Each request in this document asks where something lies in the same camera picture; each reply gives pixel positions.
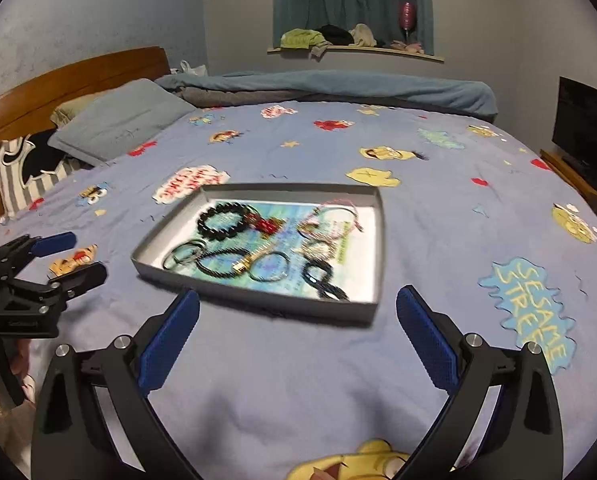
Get blue cartoon printed bedsheet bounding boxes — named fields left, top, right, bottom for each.
left=0, top=100, right=597, bottom=480

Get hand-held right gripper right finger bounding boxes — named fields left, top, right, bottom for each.
left=393, top=285, right=565, bottom=480

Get person's left hand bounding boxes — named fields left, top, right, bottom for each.
left=8, top=337, right=37, bottom=405

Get black television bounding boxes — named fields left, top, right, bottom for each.
left=551, top=76, right=597, bottom=196

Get dark cord bracelet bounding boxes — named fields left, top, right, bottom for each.
left=251, top=252, right=290, bottom=282

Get pearl and gold bracelet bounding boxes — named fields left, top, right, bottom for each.
left=293, top=237, right=347, bottom=262

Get silver bangle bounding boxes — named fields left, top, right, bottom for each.
left=162, top=240, right=206, bottom=269

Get wooden television stand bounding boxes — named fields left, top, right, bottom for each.
left=539, top=149, right=597, bottom=221

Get black cloth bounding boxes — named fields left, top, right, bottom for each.
left=315, top=24, right=354, bottom=46

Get red bead bracelet with tassel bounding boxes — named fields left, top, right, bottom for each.
left=231, top=212, right=286, bottom=275

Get pink balloon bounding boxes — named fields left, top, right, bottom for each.
left=401, top=1, right=418, bottom=43

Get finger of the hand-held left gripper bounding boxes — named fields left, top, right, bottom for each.
left=0, top=231, right=77, bottom=281
left=6, top=261, right=108, bottom=312

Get black bead bracelet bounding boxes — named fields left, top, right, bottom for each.
left=197, top=201, right=250, bottom=237

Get dark blue bead bracelet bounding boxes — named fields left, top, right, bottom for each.
left=303, top=259, right=350, bottom=303

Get grey blanket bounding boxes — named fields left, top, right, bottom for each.
left=178, top=86, right=329, bottom=109

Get blue blanket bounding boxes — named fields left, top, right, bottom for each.
left=154, top=70, right=497, bottom=122

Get tan pillow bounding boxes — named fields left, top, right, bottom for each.
left=51, top=91, right=104, bottom=126

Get wooden headboard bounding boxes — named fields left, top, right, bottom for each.
left=0, top=46, right=172, bottom=221

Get green cloth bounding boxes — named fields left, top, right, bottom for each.
left=280, top=29, right=324, bottom=50

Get striped black and white pillow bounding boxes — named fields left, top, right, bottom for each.
left=0, top=131, right=82, bottom=218

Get pink string bracelet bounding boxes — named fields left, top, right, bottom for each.
left=303, top=199, right=365, bottom=233

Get shallow grey tray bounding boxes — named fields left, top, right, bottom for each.
left=131, top=183, right=385, bottom=322

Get thin dark bead bracelet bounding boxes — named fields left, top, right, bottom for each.
left=196, top=247, right=249, bottom=277

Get thin dark ring bracelets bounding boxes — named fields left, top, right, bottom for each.
left=178, top=201, right=359, bottom=292

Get beige cloth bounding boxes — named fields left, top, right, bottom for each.
left=349, top=23, right=378, bottom=47

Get blue-grey pillow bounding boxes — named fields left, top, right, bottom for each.
left=47, top=78, right=196, bottom=166

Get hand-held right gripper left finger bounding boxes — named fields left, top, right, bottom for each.
left=31, top=289, right=204, bottom=480

